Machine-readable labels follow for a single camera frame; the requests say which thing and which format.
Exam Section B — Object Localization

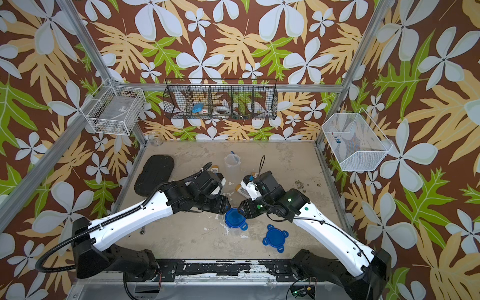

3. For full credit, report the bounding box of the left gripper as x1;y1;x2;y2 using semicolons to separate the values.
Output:
194;194;234;215

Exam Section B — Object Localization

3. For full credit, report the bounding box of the white bottle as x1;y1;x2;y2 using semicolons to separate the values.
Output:
236;185;250;199

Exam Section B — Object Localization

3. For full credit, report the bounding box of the blue lid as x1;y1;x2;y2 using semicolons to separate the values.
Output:
262;224;290;253
224;208;248;231

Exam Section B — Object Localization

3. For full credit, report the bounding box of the clear plastic cup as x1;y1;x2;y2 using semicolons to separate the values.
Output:
226;227;245;238
224;152;241;183

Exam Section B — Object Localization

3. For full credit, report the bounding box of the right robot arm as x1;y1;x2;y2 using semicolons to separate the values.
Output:
238;171;391;300

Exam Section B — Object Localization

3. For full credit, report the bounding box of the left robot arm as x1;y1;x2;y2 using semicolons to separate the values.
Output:
35;162;231;280

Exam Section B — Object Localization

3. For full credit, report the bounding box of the black rubber mat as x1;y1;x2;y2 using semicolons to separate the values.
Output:
134;154;175;197

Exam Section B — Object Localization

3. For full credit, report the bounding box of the glass jar corner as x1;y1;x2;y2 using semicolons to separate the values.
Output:
147;131;163;147

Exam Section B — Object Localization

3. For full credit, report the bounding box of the white mesh basket right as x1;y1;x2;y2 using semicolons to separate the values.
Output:
322;112;393;173

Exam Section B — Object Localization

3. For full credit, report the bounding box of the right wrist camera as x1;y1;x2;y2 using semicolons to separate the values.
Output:
241;175;261;201

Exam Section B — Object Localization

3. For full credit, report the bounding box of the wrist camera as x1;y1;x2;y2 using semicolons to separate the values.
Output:
214;172;226;186
241;175;261;201

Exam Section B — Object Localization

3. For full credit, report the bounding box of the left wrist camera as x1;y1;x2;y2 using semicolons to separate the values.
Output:
214;172;226;186

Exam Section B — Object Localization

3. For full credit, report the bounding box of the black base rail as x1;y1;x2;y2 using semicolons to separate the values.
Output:
157;259;309;283

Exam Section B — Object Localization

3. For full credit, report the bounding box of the black wire basket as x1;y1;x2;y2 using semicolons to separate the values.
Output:
161;78;278;120

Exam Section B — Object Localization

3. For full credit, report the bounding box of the white wire basket left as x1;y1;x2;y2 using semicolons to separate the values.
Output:
81;81;146;136

